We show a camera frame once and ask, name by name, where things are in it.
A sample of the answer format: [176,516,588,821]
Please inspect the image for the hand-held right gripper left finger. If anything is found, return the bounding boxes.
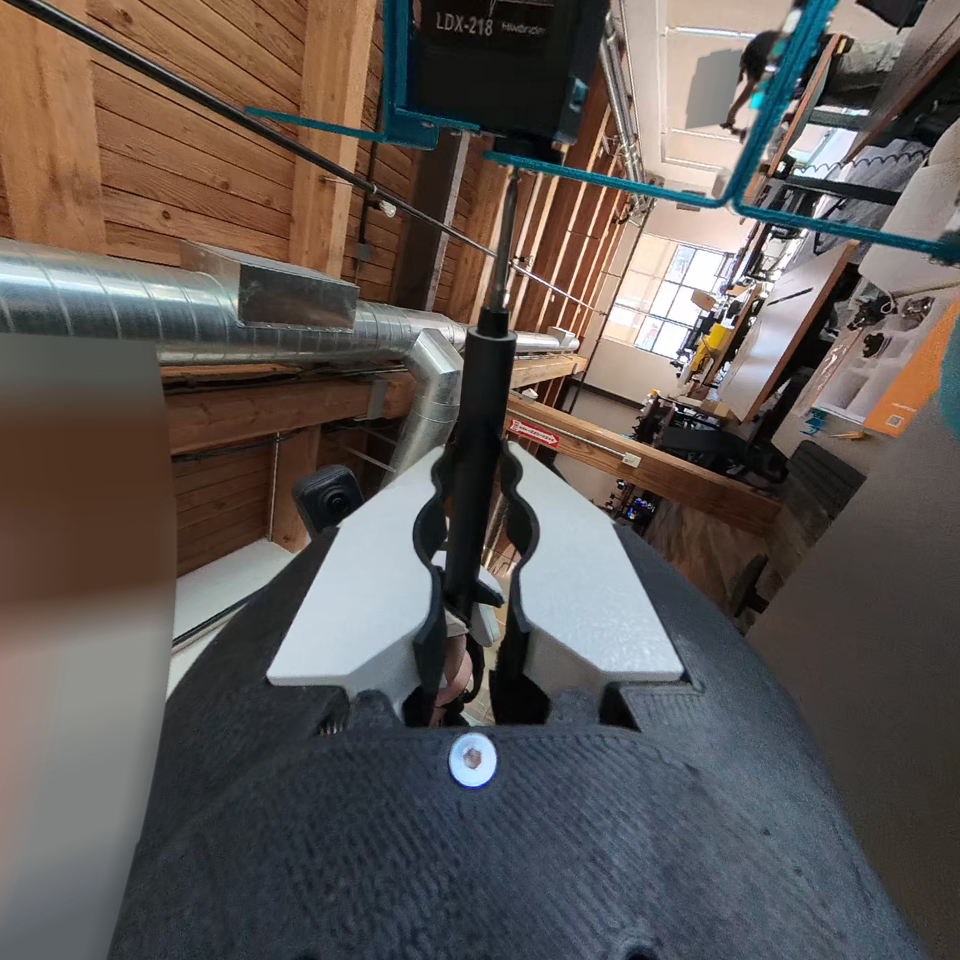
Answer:
[266,446,451,705]

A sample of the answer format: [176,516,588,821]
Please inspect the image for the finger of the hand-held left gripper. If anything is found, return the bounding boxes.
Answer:
[448,571,506,648]

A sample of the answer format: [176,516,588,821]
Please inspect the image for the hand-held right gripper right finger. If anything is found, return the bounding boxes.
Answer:
[506,441,687,688]

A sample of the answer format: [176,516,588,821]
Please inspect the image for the black electric screwdriver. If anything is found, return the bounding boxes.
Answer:
[442,171,520,610]

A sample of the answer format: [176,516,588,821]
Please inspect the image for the blue toy robot arm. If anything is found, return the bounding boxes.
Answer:
[243,0,960,265]

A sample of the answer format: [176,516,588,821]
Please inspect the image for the person's left hand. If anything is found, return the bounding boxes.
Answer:
[442,646,481,708]

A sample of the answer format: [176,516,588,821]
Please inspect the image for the dark office chair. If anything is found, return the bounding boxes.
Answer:
[780,441,865,526]

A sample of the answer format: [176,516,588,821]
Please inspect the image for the yellow object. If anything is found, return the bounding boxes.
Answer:
[693,322,732,372]

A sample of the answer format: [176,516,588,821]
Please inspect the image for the large paned window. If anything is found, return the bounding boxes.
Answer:
[606,241,730,360]

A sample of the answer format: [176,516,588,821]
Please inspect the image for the white table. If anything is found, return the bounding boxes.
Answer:
[716,241,860,425]

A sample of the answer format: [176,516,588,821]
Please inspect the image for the thin black metal rod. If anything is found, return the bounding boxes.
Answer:
[0,0,601,309]

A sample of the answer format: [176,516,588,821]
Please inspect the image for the orange box with foam tray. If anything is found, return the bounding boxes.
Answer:
[806,296,960,440]

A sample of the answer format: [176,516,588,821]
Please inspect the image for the white paper roll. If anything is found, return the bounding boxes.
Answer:
[858,142,960,297]

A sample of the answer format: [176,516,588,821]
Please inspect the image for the ceiling pipes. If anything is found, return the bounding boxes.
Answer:
[600,15,648,183]

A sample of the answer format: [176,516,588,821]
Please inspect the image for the silver metal air duct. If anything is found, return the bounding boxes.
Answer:
[0,238,582,489]

